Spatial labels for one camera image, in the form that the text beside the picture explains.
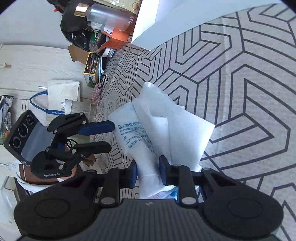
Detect clear plastic shaker bottle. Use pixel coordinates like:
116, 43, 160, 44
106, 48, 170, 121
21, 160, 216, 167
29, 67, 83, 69
89, 99, 117, 123

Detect orange cardboard box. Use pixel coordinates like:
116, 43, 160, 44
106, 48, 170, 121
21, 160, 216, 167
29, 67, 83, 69
96, 29, 130, 53

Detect open cardboard photo box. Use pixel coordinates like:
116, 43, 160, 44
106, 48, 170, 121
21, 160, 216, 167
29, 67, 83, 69
68, 45, 102, 88

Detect white paper blue-handle bag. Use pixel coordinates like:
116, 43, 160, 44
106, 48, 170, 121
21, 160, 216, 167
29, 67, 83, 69
29, 79, 80, 126

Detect black plastic bag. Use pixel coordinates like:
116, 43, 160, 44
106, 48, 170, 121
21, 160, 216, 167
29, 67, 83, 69
47, 0, 95, 52

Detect white panda plush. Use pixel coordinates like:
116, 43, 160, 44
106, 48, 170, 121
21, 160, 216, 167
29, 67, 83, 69
90, 22, 102, 33

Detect frosted bottle gold cap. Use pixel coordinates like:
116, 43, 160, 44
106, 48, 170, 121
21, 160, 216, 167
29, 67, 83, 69
74, 3, 136, 33

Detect pink floral scrunchie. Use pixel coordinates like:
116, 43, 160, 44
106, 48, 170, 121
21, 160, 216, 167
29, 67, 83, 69
92, 84, 103, 105

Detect stacked round tins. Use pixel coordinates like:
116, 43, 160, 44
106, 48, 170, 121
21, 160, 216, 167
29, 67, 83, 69
101, 47, 115, 58

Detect white nonwoven shopping bag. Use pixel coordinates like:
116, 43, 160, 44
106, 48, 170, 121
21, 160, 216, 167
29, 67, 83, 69
108, 82, 215, 199

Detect yellow snack pouch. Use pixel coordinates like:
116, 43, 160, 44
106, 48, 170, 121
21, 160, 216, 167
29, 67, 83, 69
94, 0, 142, 15

